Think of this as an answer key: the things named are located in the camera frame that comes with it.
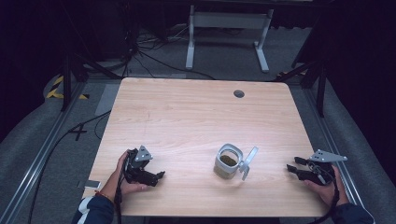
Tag brown granules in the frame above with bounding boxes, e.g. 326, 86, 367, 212
219, 154, 238, 167

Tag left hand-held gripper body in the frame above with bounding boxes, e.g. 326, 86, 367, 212
123, 145, 161, 188

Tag person's left hand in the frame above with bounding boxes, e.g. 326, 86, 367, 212
115, 149, 150, 197

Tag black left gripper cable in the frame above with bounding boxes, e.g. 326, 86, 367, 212
113, 155, 130, 224

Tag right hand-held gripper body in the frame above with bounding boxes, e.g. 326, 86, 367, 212
305, 148, 348, 187

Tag yellow black floor tape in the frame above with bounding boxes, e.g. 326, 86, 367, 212
45, 75, 91, 101

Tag black tape cross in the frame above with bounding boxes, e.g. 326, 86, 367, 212
68, 122, 89, 142

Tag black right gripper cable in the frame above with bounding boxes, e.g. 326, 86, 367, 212
311, 178, 341, 224

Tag clear jar with grey lid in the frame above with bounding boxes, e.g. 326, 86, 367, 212
213, 143, 260, 182

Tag bundle of floor cables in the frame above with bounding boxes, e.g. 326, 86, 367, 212
120, 22, 217, 81

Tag black metal stand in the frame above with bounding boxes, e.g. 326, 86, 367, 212
60, 50, 123, 113
275, 57, 329, 119

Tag black floor cable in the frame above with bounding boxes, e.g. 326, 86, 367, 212
27, 109, 112, 224

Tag aluminium floor rail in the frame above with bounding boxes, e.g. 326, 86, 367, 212
0, 81, 88, 224
303, 88, 364, 209

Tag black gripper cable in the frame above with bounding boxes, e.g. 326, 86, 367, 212
113, 155, 130, 224
311, 178, 341, 224

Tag person's right hand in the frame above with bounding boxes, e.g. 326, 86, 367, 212
303, 164, 350, 207

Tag red bracelet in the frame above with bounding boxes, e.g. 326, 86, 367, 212
93, 190, 115, 203

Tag white desk frame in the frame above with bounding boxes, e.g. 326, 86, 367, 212
185, 4, 275, 74

